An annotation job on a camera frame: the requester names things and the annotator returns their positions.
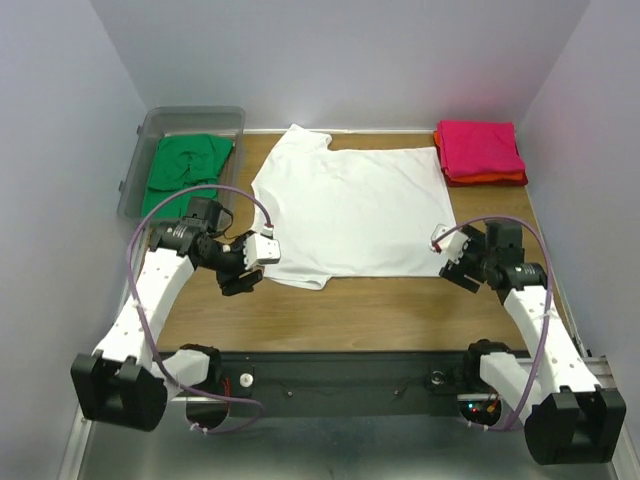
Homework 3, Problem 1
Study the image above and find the white t shirt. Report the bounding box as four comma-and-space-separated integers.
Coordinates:
251, 124, 456, 290

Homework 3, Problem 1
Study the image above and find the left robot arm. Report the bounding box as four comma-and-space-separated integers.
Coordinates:
70, 196, 280, 432

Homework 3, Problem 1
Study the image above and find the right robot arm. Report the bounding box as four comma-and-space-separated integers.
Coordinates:
431, 216, 626, 465

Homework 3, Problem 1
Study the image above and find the pink folded t shirt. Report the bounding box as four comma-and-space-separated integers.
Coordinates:
434, 120, 526, 184

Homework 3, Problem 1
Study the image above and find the green t shirt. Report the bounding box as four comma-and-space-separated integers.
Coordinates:
141, 134, 234, 217

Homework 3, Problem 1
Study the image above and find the grey plastic bin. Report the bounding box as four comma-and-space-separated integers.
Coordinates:
117, 106, 245, 225

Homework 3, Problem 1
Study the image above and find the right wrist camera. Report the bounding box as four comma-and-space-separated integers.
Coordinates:
430, 224, 470, 263

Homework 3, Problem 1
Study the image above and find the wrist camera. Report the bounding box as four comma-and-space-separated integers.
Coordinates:
243, 224, 281, 270
430, 224, 470, 263

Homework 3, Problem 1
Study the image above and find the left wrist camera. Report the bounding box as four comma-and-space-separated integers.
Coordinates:
243, 224, 281, 270

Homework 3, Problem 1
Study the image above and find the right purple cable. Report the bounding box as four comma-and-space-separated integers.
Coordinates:
432, 215, 556, 432

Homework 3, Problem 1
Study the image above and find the purple cable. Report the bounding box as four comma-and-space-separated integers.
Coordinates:
127, 184, 276, 435
432, 215, 556, 432

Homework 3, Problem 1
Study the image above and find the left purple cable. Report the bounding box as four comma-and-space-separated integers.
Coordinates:
127, 184, 276, 435

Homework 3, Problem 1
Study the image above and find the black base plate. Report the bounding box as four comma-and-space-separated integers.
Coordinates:
164, 349, 521, 420

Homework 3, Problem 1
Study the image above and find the aluminium frame rail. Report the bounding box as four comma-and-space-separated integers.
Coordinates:
569, 299, 614, 381

